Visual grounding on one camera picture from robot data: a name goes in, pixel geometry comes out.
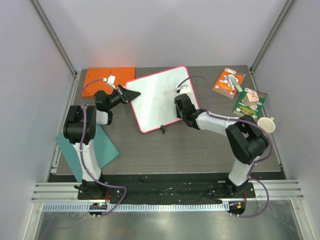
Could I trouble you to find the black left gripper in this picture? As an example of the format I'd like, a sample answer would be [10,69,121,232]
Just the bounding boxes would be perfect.
[106,85,141,111]

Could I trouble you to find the pink framed whiteboard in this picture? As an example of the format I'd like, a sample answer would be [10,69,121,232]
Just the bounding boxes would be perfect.
[125,66,189,134]

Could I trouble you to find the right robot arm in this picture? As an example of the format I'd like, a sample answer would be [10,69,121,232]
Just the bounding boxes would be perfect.
[174,93,269,198]

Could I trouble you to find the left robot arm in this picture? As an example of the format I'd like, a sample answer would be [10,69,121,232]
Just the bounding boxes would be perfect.
[63,84,141,200]

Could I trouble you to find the whiteboard marker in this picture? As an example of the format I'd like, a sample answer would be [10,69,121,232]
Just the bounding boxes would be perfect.
[227,76,235,92]

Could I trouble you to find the orange flat box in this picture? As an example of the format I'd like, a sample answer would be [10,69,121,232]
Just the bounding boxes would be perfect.
[81,67,136,98]

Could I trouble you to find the orange book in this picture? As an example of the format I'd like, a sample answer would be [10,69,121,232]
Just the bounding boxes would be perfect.
[212,67,246,99]

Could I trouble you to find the green book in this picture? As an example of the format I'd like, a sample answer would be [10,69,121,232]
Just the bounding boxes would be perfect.
[233,87,267,121]

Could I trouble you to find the teal paper sheet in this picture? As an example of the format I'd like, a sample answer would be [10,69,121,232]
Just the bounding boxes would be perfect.
[55,125,120,183]

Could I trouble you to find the wooden cube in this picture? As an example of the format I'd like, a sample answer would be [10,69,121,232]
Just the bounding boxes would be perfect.
[243,91,259,107]

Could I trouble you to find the yellow green paper cup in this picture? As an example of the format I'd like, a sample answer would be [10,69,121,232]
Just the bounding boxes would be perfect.
[257,117,276,134]

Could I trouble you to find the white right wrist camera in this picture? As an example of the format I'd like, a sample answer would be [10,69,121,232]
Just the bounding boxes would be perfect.
[176,85,191,95]

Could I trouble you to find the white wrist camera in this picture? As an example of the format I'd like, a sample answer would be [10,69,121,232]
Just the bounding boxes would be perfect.
[176,85,191,95]
[103,75,116,89]

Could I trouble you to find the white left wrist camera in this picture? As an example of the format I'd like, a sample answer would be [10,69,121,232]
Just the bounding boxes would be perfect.
[103,75,116,89]

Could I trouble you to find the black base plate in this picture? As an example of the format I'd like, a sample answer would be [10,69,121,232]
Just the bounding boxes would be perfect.
[75,173,256,205]

